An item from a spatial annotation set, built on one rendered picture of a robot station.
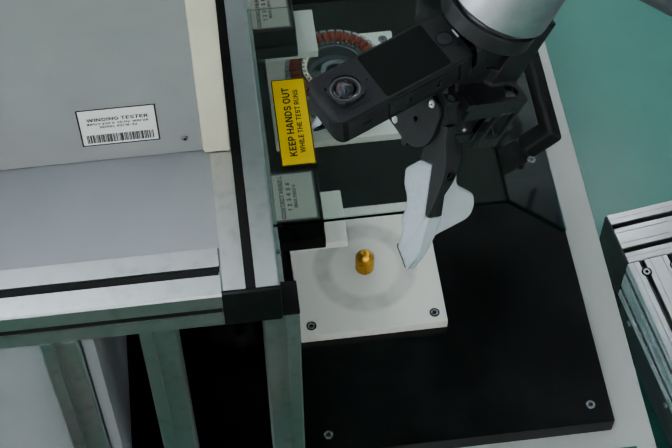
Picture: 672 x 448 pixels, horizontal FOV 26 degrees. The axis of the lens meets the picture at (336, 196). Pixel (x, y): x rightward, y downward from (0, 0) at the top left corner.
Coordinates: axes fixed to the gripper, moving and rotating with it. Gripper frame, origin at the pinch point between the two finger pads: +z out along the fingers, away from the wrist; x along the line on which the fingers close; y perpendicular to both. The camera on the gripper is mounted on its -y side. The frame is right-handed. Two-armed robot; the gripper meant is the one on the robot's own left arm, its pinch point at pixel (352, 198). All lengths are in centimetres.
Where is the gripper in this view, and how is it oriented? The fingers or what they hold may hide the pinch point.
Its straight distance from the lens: 112.6
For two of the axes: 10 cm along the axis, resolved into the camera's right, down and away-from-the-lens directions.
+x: -4.9, -7.5, 4.5
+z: -4.1, 6.5, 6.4
